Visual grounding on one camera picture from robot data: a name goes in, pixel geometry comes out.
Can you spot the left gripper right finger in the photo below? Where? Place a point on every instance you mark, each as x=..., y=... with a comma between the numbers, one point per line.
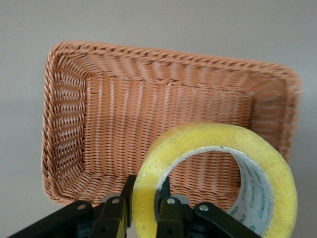
x=178, y=220

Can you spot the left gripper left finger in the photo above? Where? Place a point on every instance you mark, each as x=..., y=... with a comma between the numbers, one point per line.
x=106, y=218

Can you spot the yellow clear tape roll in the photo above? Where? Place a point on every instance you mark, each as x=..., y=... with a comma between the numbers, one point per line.
x=223, y=135

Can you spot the brown wicker basket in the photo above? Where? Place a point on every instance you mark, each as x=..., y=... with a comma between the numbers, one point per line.
x=148, y=111

